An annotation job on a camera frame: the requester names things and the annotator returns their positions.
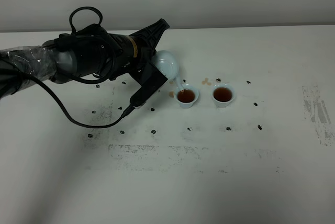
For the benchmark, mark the light blue teacup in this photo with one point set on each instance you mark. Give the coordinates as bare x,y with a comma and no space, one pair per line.
187,96
223,95

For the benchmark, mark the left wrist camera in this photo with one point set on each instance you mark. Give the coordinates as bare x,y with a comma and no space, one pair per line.
150,80

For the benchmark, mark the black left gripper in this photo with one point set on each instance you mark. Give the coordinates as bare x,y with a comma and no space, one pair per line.
144,42

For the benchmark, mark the right light blue teacup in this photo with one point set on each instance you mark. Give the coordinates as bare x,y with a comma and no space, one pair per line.
223,95

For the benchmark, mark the light blue porcelain teapot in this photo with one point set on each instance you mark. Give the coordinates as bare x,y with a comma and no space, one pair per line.
168,65

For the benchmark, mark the left light blue teacup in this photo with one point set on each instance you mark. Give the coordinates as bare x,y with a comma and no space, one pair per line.
187,96

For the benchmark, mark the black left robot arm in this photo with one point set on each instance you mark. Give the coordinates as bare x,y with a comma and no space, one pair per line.
89,56

